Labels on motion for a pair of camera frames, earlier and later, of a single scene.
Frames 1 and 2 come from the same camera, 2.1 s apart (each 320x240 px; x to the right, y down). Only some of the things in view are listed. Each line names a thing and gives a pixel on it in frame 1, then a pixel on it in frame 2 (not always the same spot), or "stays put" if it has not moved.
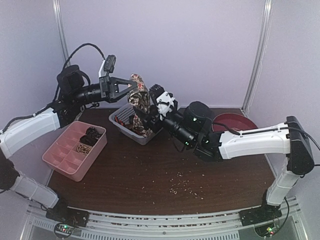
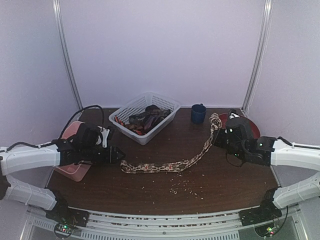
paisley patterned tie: [139, 96] -> [215, 124]
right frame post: [267, 21] stays put
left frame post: [57, 8] stays put
